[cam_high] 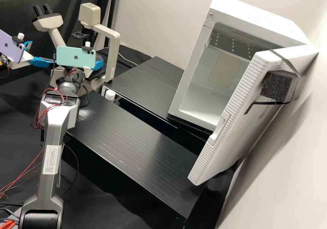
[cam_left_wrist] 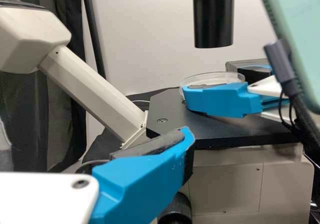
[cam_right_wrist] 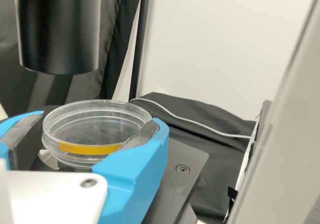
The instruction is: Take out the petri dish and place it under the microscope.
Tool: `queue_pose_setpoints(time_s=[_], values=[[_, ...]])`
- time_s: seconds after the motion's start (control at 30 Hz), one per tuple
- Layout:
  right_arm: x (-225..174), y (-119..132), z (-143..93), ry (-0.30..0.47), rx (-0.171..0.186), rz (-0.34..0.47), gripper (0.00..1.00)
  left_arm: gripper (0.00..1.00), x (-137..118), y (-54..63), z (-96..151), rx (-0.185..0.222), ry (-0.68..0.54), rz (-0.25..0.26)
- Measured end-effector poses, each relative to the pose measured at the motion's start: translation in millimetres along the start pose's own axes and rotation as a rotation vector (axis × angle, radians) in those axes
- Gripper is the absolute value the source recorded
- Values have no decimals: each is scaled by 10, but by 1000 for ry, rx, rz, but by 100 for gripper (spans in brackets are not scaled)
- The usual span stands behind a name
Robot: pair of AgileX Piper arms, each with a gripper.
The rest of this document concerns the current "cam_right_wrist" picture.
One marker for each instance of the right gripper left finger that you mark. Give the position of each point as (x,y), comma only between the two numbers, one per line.
(22,139)

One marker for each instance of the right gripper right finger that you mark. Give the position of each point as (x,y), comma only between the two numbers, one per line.
(140,169)

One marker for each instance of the petri dish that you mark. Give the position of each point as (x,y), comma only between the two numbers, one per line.
(95,124)

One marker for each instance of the cream microscope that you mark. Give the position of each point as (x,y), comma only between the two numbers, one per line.
(55,34)

